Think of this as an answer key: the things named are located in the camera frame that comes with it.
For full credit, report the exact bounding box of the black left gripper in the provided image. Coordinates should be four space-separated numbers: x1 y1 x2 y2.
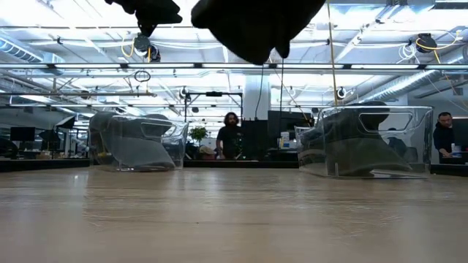
104 0 183 38

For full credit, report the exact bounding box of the grey ceiling pipe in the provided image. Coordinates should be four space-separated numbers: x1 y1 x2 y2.
0 91 158 98

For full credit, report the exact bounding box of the green potted plant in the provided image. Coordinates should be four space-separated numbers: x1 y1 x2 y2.
187 126 208 146

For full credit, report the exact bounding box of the clear plastic bin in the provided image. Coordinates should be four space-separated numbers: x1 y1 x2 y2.
294 104 435 180
88 110 190 173

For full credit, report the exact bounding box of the black angled panel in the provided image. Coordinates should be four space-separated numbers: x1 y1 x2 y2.
54 115 77 130

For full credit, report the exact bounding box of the person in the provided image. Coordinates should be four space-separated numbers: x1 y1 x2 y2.
214 111 245 161
432 111 458 159

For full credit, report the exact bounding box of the tan bag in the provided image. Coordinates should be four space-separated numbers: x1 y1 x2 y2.
199 145 217 161

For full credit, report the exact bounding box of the black cabinet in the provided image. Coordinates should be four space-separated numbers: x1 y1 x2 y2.
241 119 270 161

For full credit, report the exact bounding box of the black monitor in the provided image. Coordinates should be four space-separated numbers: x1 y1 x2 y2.
267 110 315 150
10 126 37 143

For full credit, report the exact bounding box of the black cable loop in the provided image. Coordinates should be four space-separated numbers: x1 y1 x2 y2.
133 69 152 83

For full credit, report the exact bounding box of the black stand frame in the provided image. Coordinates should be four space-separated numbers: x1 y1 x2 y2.
184 91 245 133

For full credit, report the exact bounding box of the black hanging cable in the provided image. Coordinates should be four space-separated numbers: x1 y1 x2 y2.
254 64 265 120
279 58 285 113

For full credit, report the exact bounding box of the silver ventilation duct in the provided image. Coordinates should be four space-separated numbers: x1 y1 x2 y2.
360 67 468 106
0 31 66 76

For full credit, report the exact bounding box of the black aluminium rig frame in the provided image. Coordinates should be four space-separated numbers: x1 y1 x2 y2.
0 159 468 177

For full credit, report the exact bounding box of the yellow hanging cable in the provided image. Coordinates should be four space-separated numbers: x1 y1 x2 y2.
326 0 340 107

